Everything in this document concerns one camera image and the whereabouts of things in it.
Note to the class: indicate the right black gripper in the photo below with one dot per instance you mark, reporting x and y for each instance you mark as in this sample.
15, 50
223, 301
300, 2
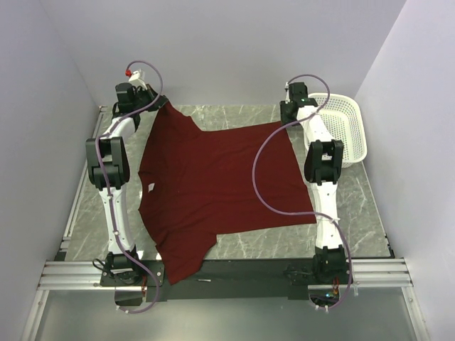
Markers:
283, 119

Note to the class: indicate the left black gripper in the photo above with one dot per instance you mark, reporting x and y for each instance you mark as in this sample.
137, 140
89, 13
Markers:
150, 92

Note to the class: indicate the dark red t-shirt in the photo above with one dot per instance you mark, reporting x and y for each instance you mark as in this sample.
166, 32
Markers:
199, 184

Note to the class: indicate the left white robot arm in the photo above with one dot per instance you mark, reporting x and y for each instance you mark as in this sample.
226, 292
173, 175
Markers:
108, 170

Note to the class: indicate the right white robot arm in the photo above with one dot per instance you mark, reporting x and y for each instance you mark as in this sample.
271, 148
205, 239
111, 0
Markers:
322, 170

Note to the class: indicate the white perforated plastic basket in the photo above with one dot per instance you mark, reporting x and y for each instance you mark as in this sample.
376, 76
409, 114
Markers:
343, 120

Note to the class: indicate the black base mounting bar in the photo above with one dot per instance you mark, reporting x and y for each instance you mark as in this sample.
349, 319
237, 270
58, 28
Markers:
216, 279

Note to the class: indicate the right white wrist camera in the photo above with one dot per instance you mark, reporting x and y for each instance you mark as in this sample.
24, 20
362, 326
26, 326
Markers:
287, 99

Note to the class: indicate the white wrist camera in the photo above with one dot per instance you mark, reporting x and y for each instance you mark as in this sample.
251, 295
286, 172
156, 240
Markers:
136, 78
287, 99

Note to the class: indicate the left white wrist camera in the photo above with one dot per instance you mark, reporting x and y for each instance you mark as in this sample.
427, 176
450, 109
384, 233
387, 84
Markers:
136, 78

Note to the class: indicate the aluminium frame rail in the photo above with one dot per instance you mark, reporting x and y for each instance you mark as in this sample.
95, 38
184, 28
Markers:
374, 264

